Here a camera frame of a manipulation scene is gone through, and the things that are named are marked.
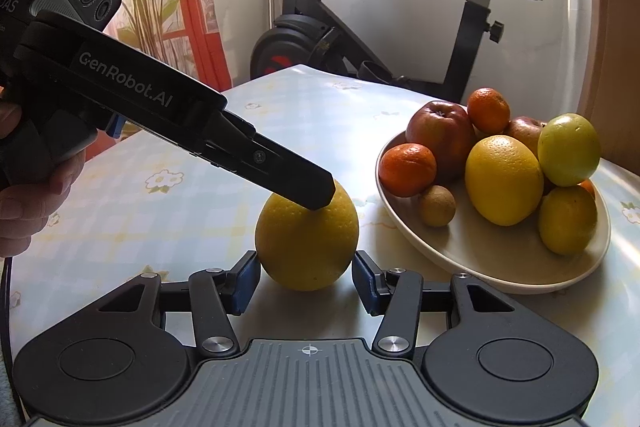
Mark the black exercise bike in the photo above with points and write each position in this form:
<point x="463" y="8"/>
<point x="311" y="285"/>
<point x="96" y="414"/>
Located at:
<point x="295" y="42"/>

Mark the floral checked tablecloth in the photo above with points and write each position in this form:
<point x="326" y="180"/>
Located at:
<point x="300" y="117"/>

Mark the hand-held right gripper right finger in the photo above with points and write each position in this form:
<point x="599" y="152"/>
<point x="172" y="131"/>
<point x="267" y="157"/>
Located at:
<point x="362" y="282"/>

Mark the yellow orange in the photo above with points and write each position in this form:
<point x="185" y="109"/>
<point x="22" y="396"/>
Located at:
<point x="502" y="182"/>

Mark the small orange mandarin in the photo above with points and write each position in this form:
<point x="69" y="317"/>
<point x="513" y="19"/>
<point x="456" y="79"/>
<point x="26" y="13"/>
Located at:
<point x="588" y="188"/>

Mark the brown longan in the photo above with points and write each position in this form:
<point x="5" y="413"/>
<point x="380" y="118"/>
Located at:
<point x="437" y="206"/>

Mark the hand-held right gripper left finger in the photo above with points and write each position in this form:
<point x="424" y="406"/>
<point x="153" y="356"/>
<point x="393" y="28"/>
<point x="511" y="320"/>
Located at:
<point x="247" y="282"/>

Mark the cream ceramic plate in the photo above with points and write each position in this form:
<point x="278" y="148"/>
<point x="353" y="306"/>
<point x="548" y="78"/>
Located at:
<point x="475" y="252"/>

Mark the person's left hand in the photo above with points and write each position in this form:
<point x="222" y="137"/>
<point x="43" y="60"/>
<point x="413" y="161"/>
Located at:
<point x="35" y="202"/>

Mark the wooden cabinet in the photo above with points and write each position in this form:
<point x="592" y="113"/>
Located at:
<point x="620" y="57"/>

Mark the brownish red apple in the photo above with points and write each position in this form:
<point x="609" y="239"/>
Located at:
<point x="525" y="132"/>

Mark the large yellow citrus fruit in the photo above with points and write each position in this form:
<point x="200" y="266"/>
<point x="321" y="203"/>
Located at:
<point x="305" y="247"/>

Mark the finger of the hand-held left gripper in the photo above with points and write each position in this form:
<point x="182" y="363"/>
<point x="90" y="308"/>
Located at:
<point x="290" y="177"/>

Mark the green apple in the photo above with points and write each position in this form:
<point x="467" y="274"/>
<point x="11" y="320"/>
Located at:
<point x="570" y="149"/>

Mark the yellow-green round fruit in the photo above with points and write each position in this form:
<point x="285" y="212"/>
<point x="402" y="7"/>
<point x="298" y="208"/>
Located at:
<point x="567" y="222"/>

